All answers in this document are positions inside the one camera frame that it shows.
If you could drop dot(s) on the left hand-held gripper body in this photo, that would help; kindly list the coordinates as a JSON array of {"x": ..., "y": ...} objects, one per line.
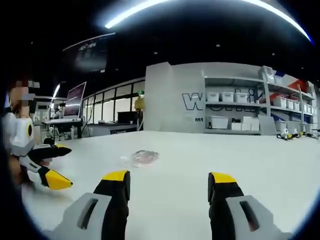
[{"x": 21, "y": 132}]

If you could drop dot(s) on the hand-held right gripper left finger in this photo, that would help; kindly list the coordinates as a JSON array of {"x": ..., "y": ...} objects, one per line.
[{"x": 110, "y": 200}]

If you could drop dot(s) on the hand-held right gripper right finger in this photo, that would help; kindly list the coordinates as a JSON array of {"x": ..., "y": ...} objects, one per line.
[{"x": 225, "y": 197}]

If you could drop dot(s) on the clear resealable bag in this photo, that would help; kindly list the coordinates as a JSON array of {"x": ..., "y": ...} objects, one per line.
[{"x": 143, "y": 158}]

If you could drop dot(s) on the person's left hand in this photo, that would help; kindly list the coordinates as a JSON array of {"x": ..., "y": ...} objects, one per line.
[{"x": 15, "y": 170}]

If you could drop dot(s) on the black-legged work desk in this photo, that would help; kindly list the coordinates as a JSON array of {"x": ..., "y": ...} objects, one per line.
[{"x": 62, "y": 122}]

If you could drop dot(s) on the standing monitor screen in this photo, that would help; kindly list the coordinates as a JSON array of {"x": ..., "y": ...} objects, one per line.
[{"x": 75, "y": 98}]

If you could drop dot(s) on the low grey counter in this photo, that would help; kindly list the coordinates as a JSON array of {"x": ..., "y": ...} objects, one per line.
[{"x": 112, "y": 128}]

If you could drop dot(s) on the spare hand-held gripper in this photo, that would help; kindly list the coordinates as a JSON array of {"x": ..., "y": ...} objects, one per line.
[
  {"x": 287, "y": 135},
  {"x": 308, "y": 134}
]

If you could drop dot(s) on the grey metal shelf unit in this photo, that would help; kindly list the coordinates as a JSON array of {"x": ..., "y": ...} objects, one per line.
[{"x": 265, "y": 110}]

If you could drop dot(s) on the row of white storage boxes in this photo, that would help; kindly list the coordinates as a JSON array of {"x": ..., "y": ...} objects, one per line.
[{"x": 235, "y": 97}]

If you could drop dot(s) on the hanging dark display screen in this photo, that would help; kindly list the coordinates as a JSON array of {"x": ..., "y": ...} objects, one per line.
[{"x": 91, "y": 53}]

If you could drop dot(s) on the white lettered partition panel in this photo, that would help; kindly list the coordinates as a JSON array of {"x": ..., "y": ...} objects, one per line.
[{"x": 175, "y": 97}]

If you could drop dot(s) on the ceiling light strip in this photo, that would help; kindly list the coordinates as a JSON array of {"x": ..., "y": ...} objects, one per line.
[
  {"x": 292, "y": 20},
  {"x": 130, "y": 15}
]

